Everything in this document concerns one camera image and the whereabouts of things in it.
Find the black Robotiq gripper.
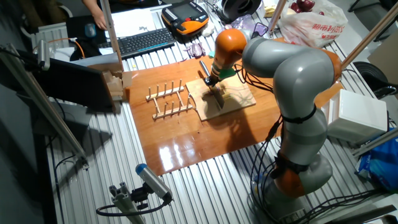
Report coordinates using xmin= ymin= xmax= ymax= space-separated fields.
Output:
xmin=203 ymin=73 xmax=220 ymax=90

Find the steel cleaver knife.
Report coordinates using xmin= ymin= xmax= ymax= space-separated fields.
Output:
xmin=198 ymin=59 xmax=226 ymax=111

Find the person's forearm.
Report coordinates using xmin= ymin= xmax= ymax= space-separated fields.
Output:
xmin=81 ymin=0 xmax=102 ymax=14

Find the person's bare hand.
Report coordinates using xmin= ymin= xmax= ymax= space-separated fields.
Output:
xmin=91 ymin=7 xmax=108 ymax=31

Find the wooden cutting board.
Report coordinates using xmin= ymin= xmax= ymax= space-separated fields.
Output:
xmin=185 ymin=74 xmax=257 ymax=123

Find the red onion peel pile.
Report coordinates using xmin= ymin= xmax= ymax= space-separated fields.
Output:
xmin=183 ymin=41 xmax=207 ymax=60

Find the wooden peg dish rack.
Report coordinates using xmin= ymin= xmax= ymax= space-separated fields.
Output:
xmin=145 ymin=78 xmax=195 ymax=121

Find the white garlic bulb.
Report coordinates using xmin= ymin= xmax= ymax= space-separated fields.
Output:
xmin=201 ymin=21 xmax=216 ymax=38

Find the clear plastic bag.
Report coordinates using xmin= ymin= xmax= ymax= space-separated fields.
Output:
xmin=230 ymin=13 xmax=270 ymax=40

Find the orange black teach pendant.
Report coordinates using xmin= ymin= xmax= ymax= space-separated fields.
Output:
xmin=160 ymin=0 xmax=210 ymax=41

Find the black filament spool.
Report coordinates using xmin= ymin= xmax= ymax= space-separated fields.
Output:
xmin=221 ymin=0 xmax=263 ymax=22

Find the black computer keyboard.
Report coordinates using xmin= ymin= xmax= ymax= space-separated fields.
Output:
xmin=98 ymin=27 xmax=177 ymax=61

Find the yellow white small box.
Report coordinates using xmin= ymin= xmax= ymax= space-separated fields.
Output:
xmin=263 ymin=5 xmax=279 ymax=19

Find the white paper sheet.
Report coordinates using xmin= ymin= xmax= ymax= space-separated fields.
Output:
xmin=109 ymin=8 xmax=157 ymax=39

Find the white shopping bag red print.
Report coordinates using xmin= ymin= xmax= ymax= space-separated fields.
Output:
xmin=277 ymin=0 xmax=349 ymax=49

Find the grey computer mouse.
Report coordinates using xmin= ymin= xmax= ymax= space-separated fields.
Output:
xmin=84 ymin=22 xmax=98 ymax=39

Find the black flat monitor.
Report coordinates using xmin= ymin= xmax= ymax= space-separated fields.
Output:
xmin=30 ymin=57 xmax=116 ymax=114

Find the black mouse mat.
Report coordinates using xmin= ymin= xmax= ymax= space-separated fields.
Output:
xmin=65 ymin=14 xmax=108 ymax=62

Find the white plastic drawer box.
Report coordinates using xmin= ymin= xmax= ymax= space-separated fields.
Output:
xmin=320 ymin=88 xmax=390 ymax=145

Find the black chair seat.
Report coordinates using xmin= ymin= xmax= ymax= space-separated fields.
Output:
xmin=352 ymin=60 xmax=398 ymax=101

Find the blue plastic bag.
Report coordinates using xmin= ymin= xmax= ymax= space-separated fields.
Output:
xmin=354 ymin=128 xmax=398 ymax=192

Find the green gripper mount plate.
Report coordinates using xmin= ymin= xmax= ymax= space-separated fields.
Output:
xmin=207 ymin=50 xmax=238 ymax=80

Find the aluminium frame post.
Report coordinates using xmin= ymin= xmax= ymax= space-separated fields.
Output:
xmin=99 ymin=0 xmax=124 ymax=68
xmin=268 ymin=0 xmax=288 ymax=32
xmin=351 ymin=127 xmax=398 ymax=158
xmin=340 ymin=2 xmax=398 ymax=70

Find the silver camera with blue end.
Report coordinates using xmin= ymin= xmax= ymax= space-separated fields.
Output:
xmin=134 ymin=162 xmax=174 ymax=202

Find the orange cable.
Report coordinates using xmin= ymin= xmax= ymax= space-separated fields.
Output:
xmin=46 ymin=37 xmax=86 ymax=60

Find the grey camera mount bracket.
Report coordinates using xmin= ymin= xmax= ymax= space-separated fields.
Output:
xmin=108 ymin=181 xmax=150 ymax=224

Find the black camera cable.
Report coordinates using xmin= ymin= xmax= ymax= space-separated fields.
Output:
xmin=95 ymin=197 xmax=170 ymax=218

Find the long aluminium frame profile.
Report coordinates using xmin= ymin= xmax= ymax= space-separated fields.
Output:
xmin=0 ymin=43 xmax=90 ymax=170

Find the silver stick camera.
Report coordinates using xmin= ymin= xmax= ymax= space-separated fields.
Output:
xmin=37 ymin=39 xmax=52 ymax=72

